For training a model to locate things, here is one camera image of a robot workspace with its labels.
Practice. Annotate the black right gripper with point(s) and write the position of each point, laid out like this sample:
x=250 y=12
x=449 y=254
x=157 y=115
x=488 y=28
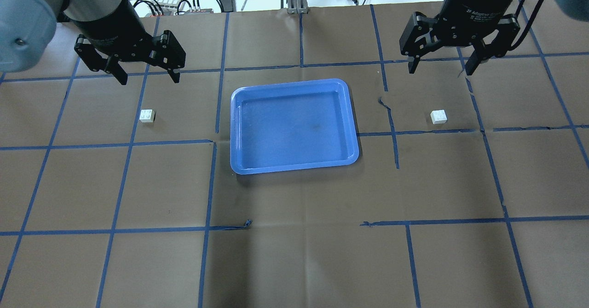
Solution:
x=475 y=2

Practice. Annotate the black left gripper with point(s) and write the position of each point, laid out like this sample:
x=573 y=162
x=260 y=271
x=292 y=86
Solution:
x=112 y=23

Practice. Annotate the white block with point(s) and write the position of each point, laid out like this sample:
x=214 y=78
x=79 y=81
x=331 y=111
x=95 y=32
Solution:
x=438 y=117
x=147 y=115

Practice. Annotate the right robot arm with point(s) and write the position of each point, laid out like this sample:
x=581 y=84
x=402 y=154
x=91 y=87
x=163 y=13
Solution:
x=575 y=9

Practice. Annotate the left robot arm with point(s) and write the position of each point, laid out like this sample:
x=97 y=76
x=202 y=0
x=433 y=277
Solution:
x=26 y=29

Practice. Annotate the blue plastic tray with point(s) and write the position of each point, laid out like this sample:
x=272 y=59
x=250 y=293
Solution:
x=292 y=126

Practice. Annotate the brown paper table cover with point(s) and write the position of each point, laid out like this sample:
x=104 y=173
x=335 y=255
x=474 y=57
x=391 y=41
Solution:
x=489 y=209

